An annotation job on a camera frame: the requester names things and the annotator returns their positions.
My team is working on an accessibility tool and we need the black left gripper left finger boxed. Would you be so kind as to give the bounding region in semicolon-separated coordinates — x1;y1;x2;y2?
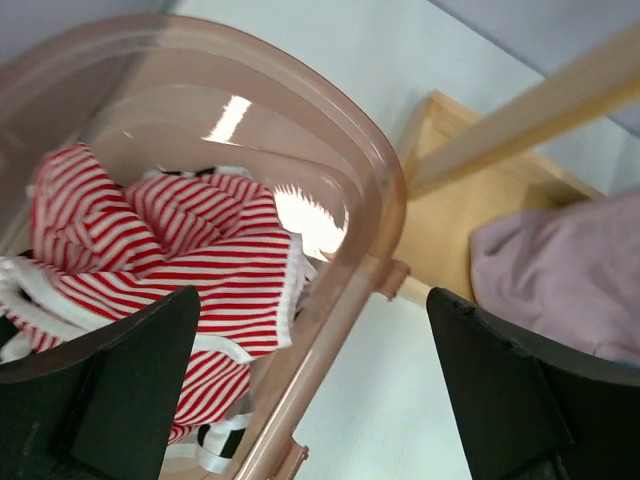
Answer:
1;287;200;479

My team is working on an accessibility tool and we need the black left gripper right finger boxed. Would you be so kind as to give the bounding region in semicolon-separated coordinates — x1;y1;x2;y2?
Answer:
426;288;639;479

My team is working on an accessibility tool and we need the black white striped tank top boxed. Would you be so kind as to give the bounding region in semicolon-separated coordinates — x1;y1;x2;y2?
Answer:
0;164;311;474

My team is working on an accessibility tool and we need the mauve pink tank top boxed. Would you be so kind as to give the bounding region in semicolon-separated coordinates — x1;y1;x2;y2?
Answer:
469;188;639;366

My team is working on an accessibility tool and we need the red white striped tank top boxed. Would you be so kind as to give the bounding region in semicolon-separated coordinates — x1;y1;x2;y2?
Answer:
0;142;306;446

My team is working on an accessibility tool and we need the wooden clothes rack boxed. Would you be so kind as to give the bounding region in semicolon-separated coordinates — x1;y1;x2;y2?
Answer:
394;22;639;304

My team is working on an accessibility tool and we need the pink translucent plastic basket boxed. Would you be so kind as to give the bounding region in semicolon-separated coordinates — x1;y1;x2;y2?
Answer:
1;14;407;479

